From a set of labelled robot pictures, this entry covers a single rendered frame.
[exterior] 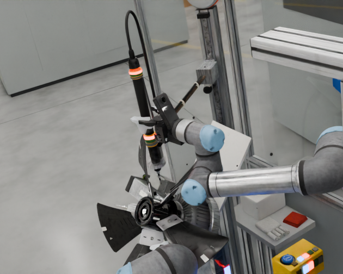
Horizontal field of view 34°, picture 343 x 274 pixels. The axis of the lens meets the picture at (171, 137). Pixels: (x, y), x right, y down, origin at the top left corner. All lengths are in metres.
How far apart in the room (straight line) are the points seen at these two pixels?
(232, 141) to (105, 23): 5.35
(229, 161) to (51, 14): 5.29
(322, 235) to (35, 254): 2.34
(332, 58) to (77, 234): 3.46
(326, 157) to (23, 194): 3.89
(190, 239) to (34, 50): 5.58
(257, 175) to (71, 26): 6.01
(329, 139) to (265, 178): 0.21
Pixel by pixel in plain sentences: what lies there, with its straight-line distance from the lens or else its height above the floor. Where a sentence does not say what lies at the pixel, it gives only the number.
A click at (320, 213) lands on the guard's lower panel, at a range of 2.61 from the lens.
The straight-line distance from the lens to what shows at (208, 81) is 2.44.
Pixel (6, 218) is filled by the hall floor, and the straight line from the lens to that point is 4.88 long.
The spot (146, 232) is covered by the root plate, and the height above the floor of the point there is 1.13.
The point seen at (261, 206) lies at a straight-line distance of 2.59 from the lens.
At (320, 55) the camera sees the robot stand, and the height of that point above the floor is 2.02.
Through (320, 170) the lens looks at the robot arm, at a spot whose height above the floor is 1.62.
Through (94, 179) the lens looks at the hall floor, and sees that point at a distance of 5.00.
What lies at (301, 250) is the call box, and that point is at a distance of 2.11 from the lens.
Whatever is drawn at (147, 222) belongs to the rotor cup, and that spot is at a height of 1.21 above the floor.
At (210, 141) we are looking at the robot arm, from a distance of 1.67.
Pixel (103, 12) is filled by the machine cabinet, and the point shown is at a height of 0.74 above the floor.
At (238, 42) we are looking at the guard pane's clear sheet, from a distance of 2.59.
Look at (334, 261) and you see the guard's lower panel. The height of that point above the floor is 0.65.
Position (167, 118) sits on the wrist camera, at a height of 1.67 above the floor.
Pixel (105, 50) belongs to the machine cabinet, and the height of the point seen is 0.25.
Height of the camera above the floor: 2.42
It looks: 27 degrees down
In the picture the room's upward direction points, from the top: 12 degrees counter-clockwise
